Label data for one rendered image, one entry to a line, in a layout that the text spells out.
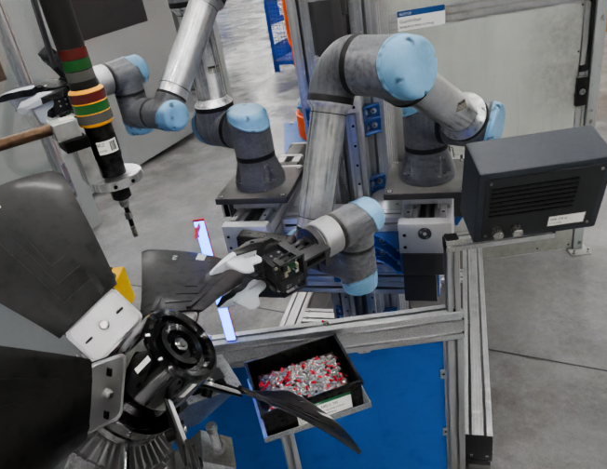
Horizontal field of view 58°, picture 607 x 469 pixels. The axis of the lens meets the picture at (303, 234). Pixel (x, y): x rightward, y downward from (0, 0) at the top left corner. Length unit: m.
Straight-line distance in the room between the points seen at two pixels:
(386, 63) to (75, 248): 0.61
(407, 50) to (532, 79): 1.76
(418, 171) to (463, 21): 1.20
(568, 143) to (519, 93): 1.55
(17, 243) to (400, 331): 0.86
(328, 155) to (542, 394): 1.53
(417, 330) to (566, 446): 1.01
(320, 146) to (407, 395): 0.71
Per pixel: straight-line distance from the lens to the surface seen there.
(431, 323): 1.35
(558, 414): 2.33
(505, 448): 2.20
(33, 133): 0.74
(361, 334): 1.34
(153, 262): 1.08
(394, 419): 1.57
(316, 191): 1.14
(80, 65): 0.73
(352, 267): 1.09
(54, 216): 0.88
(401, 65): 1.03
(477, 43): 2.64
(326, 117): 1.14
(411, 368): 1.45
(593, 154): 1.20
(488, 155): 1.17
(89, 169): 0.76
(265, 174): 1.62
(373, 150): 1.71
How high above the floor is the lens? 1.69
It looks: 29 degrees down
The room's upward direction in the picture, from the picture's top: 10 degrees counter-clockwise
